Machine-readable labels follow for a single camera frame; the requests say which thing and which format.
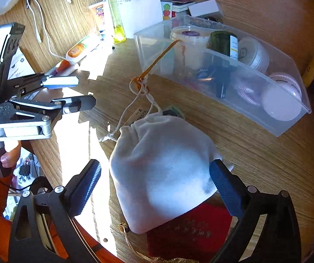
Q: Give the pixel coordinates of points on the blue staple box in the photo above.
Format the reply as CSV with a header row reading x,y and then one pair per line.
x,y
204,74

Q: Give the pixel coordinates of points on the white orange lotion tube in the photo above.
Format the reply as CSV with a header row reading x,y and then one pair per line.
x,y
77,50

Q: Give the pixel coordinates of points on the small white box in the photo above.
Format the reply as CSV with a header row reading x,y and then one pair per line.
x,y
204,8

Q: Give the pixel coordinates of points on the green patterned card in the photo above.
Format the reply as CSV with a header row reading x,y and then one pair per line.
x,y
177,111

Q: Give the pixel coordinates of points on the white printed leaflet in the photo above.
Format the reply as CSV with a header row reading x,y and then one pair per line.
x,y
18,65

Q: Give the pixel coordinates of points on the fruit print card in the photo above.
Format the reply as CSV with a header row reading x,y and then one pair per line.
x,y
166,9

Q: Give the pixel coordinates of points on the dark green bottle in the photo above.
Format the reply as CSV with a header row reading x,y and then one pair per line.
x,y
220,42

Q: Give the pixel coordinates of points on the person's left hand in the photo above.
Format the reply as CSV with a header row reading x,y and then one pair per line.
x,y
10,156

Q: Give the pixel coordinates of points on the white printed paper sheet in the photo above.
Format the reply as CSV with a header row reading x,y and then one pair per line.
x,y
140,11

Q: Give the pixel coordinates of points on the red envelope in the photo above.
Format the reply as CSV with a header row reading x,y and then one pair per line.
x,y
189,230

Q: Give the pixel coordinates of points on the yellow spray bottle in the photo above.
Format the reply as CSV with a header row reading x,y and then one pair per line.
x,y
115,19

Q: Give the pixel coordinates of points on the clear plastic storage box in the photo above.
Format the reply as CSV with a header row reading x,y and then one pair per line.
x,y
283,126

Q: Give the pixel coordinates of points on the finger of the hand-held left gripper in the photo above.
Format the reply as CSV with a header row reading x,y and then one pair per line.
x,y
61,81
80,102

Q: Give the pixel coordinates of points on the orange sunscreen tube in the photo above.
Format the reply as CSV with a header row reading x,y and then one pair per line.
x,y
99,13

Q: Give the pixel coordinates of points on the white round ribbed container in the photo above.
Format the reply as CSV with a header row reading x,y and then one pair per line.
x,y
252,54

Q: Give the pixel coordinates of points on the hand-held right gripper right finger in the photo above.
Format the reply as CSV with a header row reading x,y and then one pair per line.
x,y
225,186

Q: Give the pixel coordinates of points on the yellow tube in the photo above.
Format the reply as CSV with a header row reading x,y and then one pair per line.
x,y
311,72

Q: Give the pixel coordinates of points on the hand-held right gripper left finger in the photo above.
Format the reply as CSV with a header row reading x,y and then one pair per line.
x,y
87,186

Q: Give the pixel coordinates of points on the cream cylindrical jar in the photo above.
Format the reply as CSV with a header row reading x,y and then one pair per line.
x,y
189,52

